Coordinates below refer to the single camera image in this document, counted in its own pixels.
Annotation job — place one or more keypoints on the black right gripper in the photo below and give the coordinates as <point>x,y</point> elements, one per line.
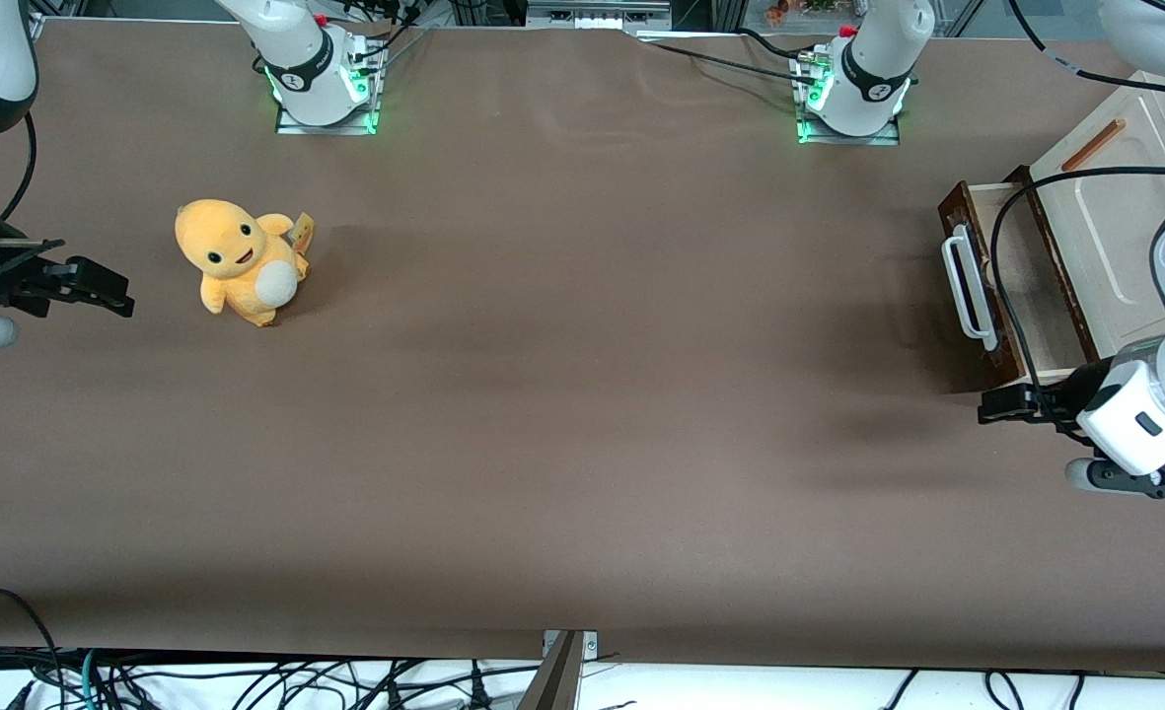
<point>12,275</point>

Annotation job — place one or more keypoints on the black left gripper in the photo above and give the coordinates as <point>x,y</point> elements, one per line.
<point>1063,396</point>

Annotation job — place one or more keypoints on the dark brown wooden drawer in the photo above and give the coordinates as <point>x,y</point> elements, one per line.
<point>1036,276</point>

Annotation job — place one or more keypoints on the yellow plush toy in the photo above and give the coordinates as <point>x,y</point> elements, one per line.
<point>237,261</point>

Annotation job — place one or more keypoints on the cream white box cabinet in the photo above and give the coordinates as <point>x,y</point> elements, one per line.
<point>1105,227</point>

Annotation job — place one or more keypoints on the orange patterned object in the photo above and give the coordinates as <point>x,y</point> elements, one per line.
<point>784,12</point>

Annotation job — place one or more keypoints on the brown table cover sheet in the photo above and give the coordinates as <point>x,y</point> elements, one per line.
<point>543,394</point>

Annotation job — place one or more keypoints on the dark angled support bar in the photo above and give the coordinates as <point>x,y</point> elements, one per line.
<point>554,680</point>

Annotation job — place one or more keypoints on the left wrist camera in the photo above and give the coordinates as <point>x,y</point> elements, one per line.
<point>1085,473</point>

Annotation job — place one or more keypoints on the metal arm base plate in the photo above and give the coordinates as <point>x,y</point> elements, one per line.
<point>843,139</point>
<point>326,128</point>

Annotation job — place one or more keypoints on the silver metal bracket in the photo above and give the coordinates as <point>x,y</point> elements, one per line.
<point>590,643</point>

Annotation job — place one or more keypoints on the grey metal rail box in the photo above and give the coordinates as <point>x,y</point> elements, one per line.
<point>597,15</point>

